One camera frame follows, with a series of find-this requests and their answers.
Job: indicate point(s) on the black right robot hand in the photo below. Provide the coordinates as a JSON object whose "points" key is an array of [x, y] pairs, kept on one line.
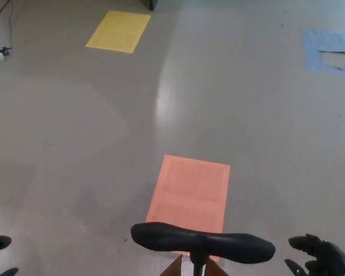
{"points": [[330, 258]]}

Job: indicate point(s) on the orange paper sheet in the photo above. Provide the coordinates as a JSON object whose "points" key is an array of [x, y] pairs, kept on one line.
{"points": [[189, 187]]}

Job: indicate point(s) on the torn blue paper sheet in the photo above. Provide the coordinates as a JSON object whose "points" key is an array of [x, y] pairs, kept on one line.
{"points": [[319, 43]]}

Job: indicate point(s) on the yellow paper sheet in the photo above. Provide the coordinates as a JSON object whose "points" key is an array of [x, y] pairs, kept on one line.
{"points": [[118, 31]]}

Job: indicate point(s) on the dark furniture base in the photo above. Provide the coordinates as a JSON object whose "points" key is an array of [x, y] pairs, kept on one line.
{"points": [[149, 3]]}

